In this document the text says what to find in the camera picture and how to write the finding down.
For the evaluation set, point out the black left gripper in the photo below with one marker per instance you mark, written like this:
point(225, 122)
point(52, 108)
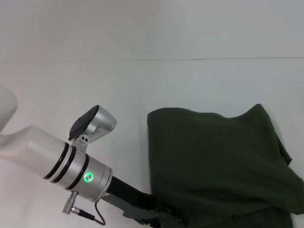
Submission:
point(133, 199)

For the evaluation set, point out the dark green FREE! t-shirt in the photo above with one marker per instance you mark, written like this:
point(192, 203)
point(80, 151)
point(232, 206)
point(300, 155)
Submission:
point(213, 166)

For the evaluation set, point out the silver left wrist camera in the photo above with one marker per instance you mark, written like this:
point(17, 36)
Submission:
point(99, 123)

